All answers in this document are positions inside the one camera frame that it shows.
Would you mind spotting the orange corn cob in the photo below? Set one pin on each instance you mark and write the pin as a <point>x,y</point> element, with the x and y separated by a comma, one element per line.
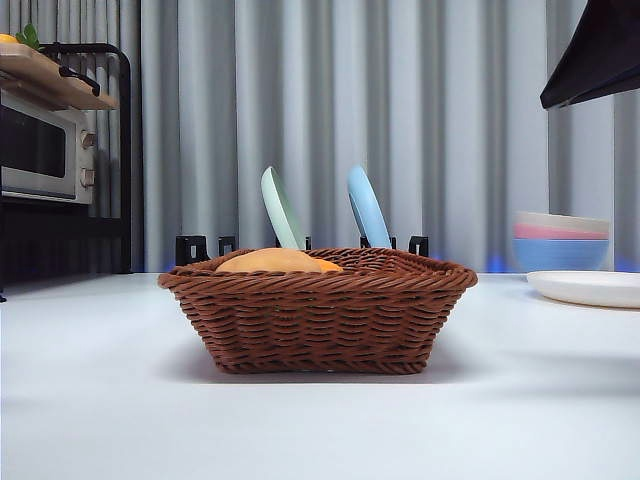
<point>330,266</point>

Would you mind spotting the tan potato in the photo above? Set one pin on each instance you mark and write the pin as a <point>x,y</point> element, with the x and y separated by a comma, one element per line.
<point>265,261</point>

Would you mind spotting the brown wicker basket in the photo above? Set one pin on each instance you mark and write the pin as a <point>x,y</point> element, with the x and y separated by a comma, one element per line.
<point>320,320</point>

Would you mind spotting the pale green plate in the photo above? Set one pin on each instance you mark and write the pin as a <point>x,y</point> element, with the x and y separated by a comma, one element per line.
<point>282,215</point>

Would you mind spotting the pale blue plate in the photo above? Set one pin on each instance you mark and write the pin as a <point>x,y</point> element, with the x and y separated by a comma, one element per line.
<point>369,210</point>

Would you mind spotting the black dish rack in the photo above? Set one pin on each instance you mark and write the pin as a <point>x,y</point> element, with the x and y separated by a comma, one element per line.
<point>187,247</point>

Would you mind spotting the grey curtain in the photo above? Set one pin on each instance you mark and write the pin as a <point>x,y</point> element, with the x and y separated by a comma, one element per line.
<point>400,100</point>

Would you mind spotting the pink bowl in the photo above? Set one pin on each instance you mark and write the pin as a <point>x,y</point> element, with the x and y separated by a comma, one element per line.
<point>550,233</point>

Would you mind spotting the blue bowl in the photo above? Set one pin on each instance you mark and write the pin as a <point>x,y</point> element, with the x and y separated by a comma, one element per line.
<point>560,252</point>

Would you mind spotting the beige bowl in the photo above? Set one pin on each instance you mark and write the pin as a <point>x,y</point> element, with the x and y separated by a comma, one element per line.
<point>565,221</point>

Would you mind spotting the cream white plate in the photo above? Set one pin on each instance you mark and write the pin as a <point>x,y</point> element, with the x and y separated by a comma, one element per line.
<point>590,287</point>

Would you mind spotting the silver toaster oven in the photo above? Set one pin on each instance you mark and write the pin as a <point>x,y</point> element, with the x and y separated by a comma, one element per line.
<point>35,150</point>

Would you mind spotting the wooden board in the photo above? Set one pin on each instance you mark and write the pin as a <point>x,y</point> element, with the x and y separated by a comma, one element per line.
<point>45,82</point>

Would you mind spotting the green leaves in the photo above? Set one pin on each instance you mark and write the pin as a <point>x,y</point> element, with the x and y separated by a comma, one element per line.
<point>29,36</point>

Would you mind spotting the yellow fruit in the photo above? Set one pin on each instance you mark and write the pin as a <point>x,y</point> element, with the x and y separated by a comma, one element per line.
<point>7,38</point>

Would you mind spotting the black metal shelf frame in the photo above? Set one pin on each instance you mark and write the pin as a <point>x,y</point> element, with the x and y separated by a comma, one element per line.
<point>124,150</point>

